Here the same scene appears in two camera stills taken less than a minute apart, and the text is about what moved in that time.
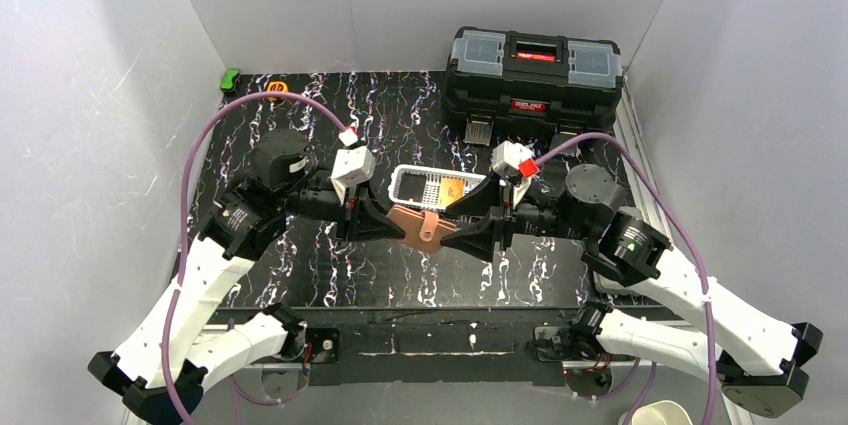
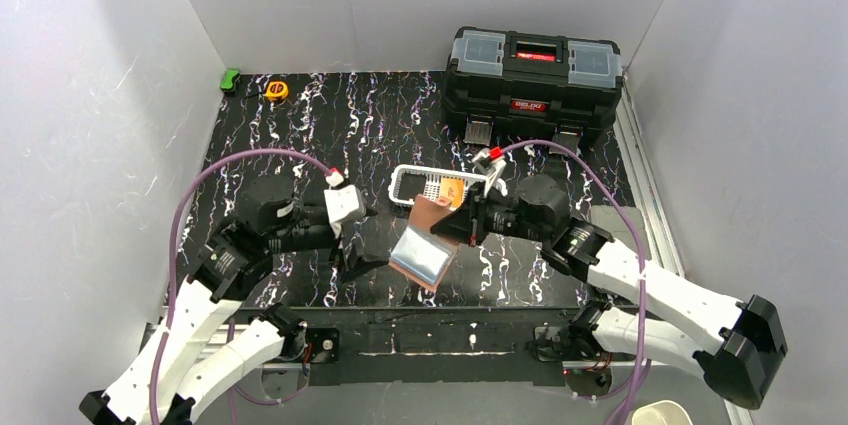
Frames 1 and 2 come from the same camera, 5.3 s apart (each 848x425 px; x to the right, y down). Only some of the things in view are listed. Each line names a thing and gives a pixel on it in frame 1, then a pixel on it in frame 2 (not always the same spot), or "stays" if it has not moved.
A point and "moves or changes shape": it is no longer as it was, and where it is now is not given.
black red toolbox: [517, 81] stays
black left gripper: [353, 215] → [342, 238]
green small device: [228, 81] stays
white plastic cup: [665, 412] stays
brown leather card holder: [423, 230] moves or changes shape
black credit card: [412, 186] stays
